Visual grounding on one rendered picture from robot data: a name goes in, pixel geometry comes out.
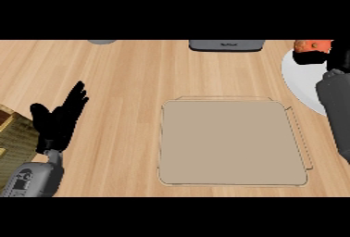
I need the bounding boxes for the beige square tray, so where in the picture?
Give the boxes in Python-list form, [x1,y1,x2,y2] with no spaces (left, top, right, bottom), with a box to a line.
[156,95,314,188]

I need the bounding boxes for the orange squash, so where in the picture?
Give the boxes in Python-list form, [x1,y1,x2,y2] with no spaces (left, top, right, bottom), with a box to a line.
[292,40,335,56]

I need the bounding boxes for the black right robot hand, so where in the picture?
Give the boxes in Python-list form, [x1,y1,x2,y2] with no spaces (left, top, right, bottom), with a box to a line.
[291,40,350,74]

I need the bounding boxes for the white round plate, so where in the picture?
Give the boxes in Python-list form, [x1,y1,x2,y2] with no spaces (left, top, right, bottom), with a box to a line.
[280,48,331,118]

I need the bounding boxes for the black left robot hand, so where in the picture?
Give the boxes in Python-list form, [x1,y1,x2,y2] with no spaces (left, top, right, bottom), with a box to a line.
[28,81,90,156]

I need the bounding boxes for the dark grey appliance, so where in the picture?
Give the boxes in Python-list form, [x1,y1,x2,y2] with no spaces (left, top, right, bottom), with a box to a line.
[187,40,267,53]

